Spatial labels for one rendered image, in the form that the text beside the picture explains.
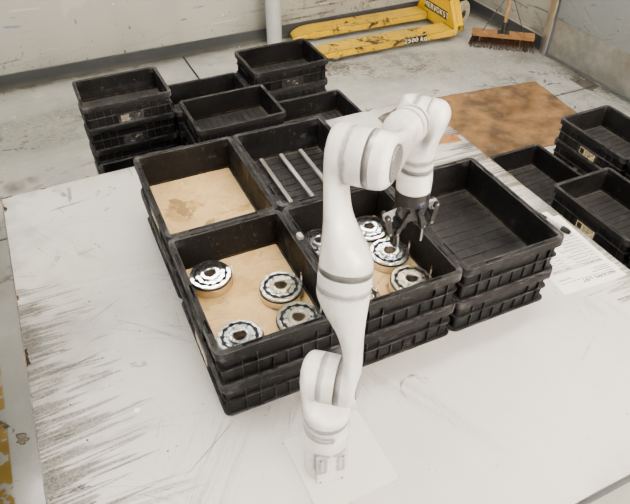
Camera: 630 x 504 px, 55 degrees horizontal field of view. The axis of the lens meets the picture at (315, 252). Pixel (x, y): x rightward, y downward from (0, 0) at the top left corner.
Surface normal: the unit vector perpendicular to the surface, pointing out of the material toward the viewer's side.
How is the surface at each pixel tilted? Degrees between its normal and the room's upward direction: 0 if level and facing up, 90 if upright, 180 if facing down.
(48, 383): 0
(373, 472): 1
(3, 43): 90
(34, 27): 90
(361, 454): 1
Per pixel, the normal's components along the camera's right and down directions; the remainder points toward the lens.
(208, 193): 0.00, -0.75
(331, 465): 0.24, 0.63
